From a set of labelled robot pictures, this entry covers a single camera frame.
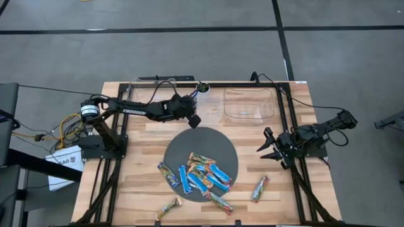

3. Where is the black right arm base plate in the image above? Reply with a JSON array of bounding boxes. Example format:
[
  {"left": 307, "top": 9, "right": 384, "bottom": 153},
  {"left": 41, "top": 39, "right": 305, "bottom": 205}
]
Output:
[{"left": 283, "top": 132, "right": 328, "bottom": 158}]

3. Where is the straight black floor cable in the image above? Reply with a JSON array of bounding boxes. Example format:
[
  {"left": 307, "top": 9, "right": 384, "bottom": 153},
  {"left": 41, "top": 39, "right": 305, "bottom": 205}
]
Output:
[{"left": 18, "top": 84, "right": 102, "bottom": 96}]

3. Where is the dark grey chair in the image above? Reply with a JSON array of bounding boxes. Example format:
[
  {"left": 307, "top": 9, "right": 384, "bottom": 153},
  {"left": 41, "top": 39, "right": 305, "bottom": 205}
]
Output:
[
  {"left": 0, "top": 163, "right": 23, "bottom": 227},
  {"left": 0, "top": 82, "right": 20, "bottom": 158}
]

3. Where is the long black arm cable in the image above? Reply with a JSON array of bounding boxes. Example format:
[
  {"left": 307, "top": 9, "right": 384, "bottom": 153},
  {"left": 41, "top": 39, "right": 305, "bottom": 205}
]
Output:
[{"left": 257, "top": 73, "right": 348, "bottom": 112}]

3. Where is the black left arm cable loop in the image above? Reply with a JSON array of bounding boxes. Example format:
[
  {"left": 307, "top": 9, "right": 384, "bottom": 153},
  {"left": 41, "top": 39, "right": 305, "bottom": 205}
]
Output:
[{"left": 147, "top": 80, "right": 177, "bottom": 105}]

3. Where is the orange green granola bar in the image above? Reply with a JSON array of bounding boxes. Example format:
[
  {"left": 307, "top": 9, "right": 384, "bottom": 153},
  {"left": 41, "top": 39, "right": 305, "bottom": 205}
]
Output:
[
  {"left": 153, "top": 195, "right": 184, "bottom": 222},
  {"left": 188, "top": 151, "right": 217, "bottom": 166}
]

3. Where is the round grey woven mat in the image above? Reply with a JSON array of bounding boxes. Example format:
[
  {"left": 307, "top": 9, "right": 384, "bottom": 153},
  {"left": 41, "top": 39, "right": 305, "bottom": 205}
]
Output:
[{"left": 163, "top": 126, "right": 239, "bottom": 202}]

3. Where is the large clear plastic bin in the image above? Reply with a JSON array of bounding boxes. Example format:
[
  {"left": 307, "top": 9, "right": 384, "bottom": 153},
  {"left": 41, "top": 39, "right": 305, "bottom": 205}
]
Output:
[
  {"left": 127, "top": 78, "right": 179, "bottom": 117},
  {"left": 223, "top": 87, "right": 275, "bottom": 124}
]

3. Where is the yellow cable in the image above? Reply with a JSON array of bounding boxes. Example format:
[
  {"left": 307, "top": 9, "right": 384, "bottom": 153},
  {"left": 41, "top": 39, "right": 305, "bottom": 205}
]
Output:
[{"left": 12, "top": 113, "right": 85, "bottom": 149}]

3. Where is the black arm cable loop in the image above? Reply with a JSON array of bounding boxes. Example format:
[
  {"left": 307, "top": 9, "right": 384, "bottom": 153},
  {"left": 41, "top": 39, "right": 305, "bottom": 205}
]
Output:
[
  {"left": 147, "top": 80, "right": 177, "bottom": 105},
  {"left": 326, "top": 127, "right": 350, "bottom": 148}
]

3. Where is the grey chair base leg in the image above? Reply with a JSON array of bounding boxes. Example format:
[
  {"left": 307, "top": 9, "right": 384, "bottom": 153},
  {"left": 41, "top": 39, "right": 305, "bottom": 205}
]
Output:
[{"left": 374, "top": 110, "right": 404, "bottom": 130}]

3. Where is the green red granola bar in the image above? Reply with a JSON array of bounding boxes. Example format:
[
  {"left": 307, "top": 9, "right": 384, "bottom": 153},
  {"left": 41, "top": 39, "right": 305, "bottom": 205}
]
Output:
[
  {"left": 205, "top": 191, "right": 235, "bottom": 216},
  {"left": 251, "top": 175, "right": 271, "bottom": 203}
]

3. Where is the black desk beam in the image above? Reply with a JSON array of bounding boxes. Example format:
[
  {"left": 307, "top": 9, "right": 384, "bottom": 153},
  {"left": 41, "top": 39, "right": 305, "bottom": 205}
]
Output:
[{"left": 6, "top": 148, "right": 83, "bottom": 183}]

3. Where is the black aluminium table frame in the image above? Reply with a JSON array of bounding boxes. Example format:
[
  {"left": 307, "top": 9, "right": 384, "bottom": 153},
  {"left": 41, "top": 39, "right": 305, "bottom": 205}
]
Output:
[{"left": 74, "top": 81, "right": 340, "bottom": 227}]

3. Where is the black right arm cable loop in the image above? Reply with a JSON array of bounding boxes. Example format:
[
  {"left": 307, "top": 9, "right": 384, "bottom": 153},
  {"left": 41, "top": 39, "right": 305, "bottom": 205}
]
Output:
[{"left": 326, "top": 127, "right": 350, "bottom": 148}]

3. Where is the black floor cable bundle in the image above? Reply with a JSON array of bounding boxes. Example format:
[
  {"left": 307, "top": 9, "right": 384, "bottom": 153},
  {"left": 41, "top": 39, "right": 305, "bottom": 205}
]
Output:
[{"left": 47, "top": 108, "right": 95, "bottom": 152}]

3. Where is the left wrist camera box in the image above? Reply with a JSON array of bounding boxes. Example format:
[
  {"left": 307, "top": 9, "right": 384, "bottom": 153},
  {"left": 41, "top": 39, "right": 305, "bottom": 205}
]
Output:
[{"left": 188, "top": 114, "right": 202, "bottom": 129}]

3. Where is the slim black bar device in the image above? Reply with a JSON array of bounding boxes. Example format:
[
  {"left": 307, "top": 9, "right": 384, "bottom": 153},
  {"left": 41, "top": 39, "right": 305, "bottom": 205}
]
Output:
[{"left": 138, "top": 75, "right": 196, "bottom": 82}]

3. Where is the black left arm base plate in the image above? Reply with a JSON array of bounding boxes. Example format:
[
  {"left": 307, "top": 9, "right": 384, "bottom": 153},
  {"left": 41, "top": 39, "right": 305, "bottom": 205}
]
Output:
[{"left": 78, "top": 134, "right": 129, "bottom": 160}]

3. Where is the blue brown granola bar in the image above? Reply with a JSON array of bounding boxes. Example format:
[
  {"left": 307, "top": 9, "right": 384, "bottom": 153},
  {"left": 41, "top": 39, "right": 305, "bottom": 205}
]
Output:
[
  {"left": 186, "top": 159, "right": 211, "bottom": 173},
  {"left": 157, "top": 161, "right": 181, "bottom": 189},
  {"left": 188, "top": 166, "right": 215, "bottom": 189}
]

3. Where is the small plant in white pot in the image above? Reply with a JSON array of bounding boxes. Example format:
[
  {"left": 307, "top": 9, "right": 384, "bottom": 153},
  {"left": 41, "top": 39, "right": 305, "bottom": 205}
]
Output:
[{"left": 195, "top": 81, "right": 211, "bottom": 95}]

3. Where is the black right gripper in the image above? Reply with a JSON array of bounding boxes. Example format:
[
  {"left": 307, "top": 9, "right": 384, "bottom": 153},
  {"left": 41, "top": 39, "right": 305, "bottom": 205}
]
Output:
[{"left": 256, "top": 127, "right": 297, "bottom": 170}]

